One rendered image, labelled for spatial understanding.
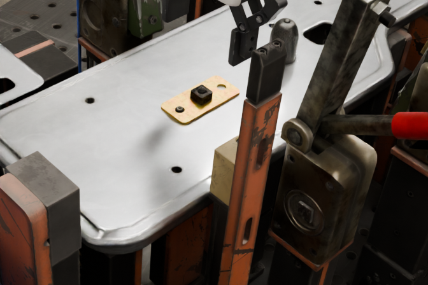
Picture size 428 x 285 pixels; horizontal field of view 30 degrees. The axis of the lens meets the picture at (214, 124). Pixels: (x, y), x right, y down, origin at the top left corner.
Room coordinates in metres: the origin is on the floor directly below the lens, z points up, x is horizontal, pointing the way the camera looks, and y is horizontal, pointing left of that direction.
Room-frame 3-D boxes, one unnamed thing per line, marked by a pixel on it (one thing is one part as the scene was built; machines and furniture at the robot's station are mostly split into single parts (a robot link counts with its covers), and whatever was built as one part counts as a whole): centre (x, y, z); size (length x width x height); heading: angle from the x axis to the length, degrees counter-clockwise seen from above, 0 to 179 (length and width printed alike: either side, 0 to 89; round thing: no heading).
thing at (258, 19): (0.60, -0.03, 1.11); 0.03 x 0.03 x 0.07; 49
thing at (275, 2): (0.61, -0.02, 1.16); 0.08 x 0.01 x 0.06; 49
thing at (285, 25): (0.74, -0.07, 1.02); 0.03 x 0.03 x 0.07
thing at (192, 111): (0.64, 0.02, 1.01); 0.08 x 0.04 x 0.01; 139
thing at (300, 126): (0.53, -0.07, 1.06); 0.03 x 0.01 x 0.03; 49
